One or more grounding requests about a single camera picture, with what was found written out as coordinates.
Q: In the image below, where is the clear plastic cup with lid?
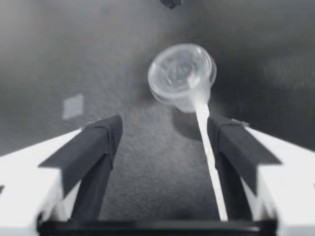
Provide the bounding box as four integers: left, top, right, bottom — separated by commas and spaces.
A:
147, 43, 218, 113

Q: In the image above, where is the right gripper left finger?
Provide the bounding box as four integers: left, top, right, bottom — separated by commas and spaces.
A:
0, 115, 124, 236

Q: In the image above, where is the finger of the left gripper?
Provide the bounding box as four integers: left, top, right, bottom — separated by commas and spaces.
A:
159, 0, 182, 10

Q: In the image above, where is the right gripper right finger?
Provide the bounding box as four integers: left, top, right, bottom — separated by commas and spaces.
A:
207, 114, 315, 236

